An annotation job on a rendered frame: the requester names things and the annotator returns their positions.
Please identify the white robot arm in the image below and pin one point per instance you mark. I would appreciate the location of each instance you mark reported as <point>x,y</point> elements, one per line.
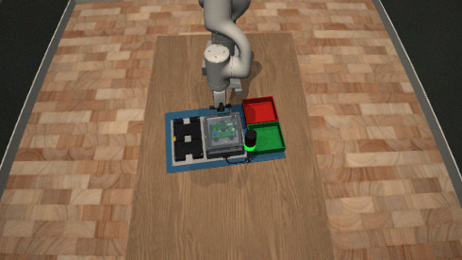
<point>226,63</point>

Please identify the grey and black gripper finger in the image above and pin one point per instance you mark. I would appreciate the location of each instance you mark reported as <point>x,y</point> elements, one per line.
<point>220,108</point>

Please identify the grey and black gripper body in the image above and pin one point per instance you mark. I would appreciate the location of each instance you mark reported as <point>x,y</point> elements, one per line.
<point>219,96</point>

